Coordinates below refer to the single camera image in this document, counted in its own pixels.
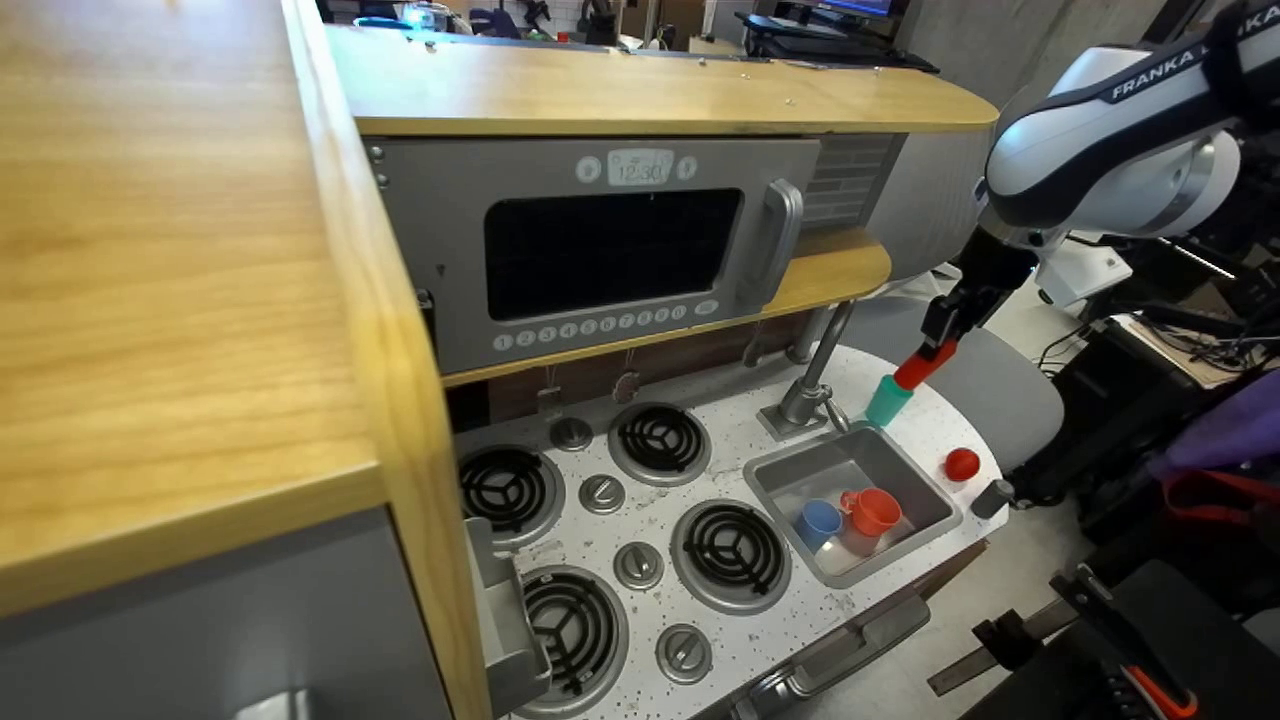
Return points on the red round cap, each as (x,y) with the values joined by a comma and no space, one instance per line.
(962,467)

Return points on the black coil stove burner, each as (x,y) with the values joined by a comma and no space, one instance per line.
(568,632)
(731,551)
(663,441)
(509,490)

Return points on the grey toy faucet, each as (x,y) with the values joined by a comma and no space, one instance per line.
(804,394)

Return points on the red sauce bottle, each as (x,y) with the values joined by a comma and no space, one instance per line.
(921,366)

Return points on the black equipment case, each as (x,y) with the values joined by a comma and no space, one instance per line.
(1202,285)

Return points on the grey chair with white base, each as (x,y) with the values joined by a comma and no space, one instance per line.
(985,32)

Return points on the silver stove knob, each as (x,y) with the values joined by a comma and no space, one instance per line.
(568,430)
(603,493)
(681,654)
(636,566)

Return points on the grey office chair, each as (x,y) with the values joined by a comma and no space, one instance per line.
(1005,394)

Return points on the green plastic cup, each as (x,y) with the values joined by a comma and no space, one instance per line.
(886,401)

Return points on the silver toy sink basin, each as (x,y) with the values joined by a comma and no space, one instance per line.
(801,468)

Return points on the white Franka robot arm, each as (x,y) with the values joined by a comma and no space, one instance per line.
(1121,146)

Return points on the blue plastic cup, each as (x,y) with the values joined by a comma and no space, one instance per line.
(818,522)

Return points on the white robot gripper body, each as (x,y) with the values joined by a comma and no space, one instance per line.
(994,281)

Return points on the wooden toy kitchen unit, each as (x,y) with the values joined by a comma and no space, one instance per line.
(173,293)

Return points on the grey toy microwave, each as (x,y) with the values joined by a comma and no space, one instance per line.
(442,267)

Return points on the purple bag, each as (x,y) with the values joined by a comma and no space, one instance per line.
(1232,424)

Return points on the small grey cylinder shaker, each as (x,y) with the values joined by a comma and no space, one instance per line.
(989,496)

